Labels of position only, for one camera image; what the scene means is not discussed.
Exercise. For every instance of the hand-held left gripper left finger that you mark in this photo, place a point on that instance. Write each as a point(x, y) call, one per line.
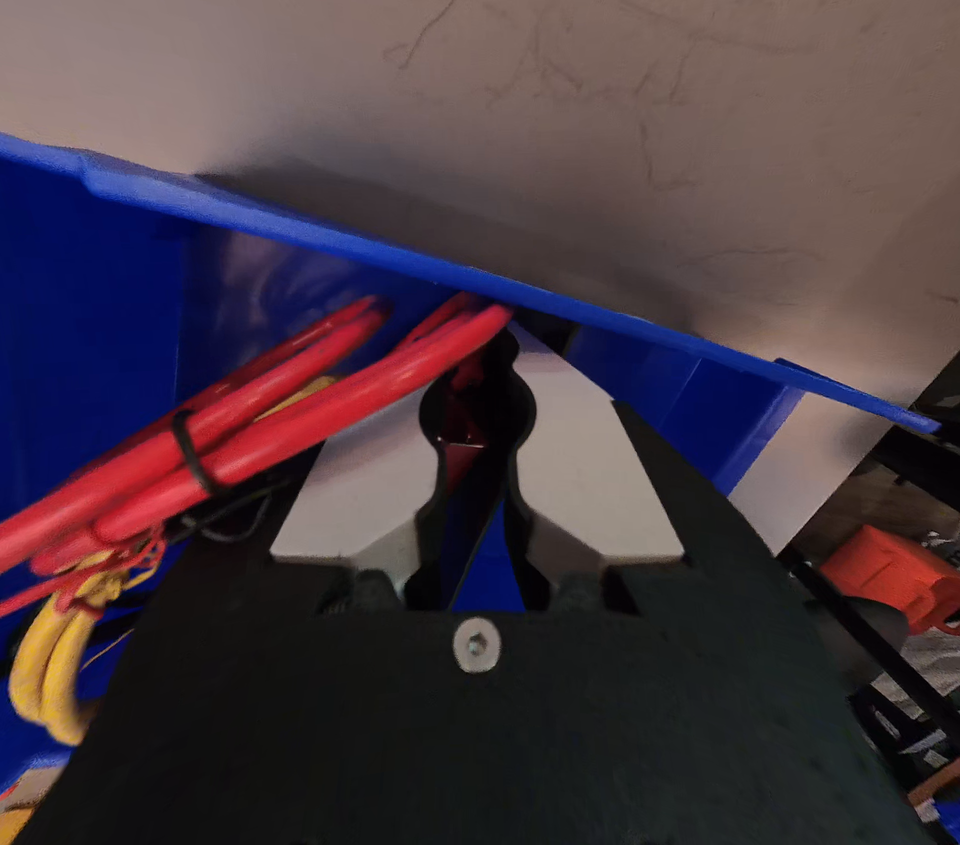
point(375, 485)

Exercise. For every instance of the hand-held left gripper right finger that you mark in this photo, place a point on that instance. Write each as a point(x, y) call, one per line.
point(585, 470)

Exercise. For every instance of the orange object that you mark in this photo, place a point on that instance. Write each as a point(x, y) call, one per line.
point(877, 567)

